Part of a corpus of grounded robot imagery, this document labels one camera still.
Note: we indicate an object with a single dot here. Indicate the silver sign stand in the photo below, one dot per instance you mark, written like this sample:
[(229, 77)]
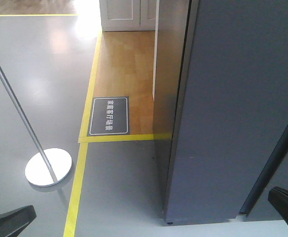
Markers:
[(48, 167)]

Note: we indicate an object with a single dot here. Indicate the dark floor sign mat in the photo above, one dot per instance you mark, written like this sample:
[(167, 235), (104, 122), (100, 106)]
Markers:
[(109, 116)]

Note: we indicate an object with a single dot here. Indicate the dark grey fridge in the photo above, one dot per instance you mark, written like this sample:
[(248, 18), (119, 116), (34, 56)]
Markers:
[(220, 104)]

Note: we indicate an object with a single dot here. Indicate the white cabinet doors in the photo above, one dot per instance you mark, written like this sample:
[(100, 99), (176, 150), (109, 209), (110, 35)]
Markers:
[(128, 15)]

